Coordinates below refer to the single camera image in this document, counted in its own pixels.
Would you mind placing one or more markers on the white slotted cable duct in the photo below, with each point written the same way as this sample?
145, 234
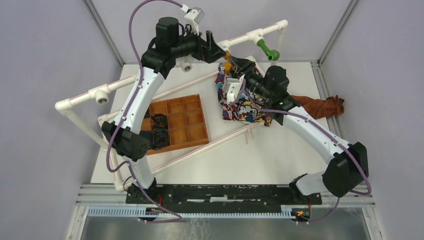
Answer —
146, 212

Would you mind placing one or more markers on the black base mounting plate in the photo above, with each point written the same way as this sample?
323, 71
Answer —
223, 199

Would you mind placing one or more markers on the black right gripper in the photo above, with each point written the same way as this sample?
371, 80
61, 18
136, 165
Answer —
241, 65

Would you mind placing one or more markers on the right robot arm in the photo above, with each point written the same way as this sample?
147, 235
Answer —
347, 164

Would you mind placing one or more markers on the green plastic water faucet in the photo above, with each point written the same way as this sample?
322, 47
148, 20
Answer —
271, 54

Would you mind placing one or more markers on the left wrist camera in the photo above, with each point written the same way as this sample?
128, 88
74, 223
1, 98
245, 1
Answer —
193, 17

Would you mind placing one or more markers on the brown cloth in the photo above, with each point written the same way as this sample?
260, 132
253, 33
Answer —
318, 108

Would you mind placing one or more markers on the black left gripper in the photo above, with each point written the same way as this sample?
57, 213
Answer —
209, 50

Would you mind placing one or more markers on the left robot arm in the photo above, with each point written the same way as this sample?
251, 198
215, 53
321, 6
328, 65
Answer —
127, 145

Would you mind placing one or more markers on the dark patterned rolled cloth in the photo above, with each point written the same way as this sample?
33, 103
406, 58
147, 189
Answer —
159, 138

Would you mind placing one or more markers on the wooden compartment tray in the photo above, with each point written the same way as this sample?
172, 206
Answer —
186, 122

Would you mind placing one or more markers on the white pvc pipe frame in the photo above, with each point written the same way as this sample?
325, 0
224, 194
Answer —
65, 107

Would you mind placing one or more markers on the comic print cloth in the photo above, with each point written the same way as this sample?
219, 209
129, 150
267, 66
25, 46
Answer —
244, 109

